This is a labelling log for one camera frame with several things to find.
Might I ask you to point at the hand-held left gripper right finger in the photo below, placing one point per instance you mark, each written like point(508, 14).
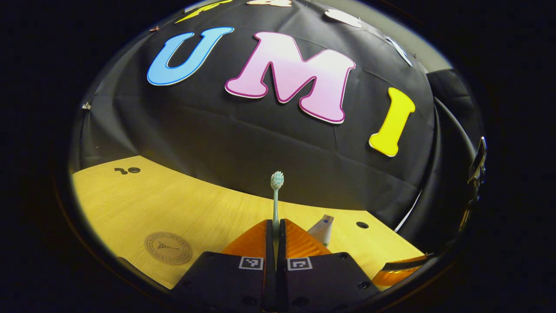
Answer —
point(281, 261)

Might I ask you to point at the light blue toothbrush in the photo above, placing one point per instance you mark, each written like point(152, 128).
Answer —
point(277, 180)

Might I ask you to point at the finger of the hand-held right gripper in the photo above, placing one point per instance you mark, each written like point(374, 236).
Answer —
point(397, 271)

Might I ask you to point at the white toothpaste tube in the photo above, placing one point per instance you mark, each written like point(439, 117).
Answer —
point(323, 230)

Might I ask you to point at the wooden desktop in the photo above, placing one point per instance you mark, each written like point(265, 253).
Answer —
point(173, 204)

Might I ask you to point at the round cork coaster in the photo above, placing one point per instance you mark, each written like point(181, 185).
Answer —
point(168, 248)

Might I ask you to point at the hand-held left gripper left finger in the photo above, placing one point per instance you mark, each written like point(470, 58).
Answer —
point(270, 261)

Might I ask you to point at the black backdrop cloth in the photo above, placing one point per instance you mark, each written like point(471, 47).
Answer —
point(260, 143)

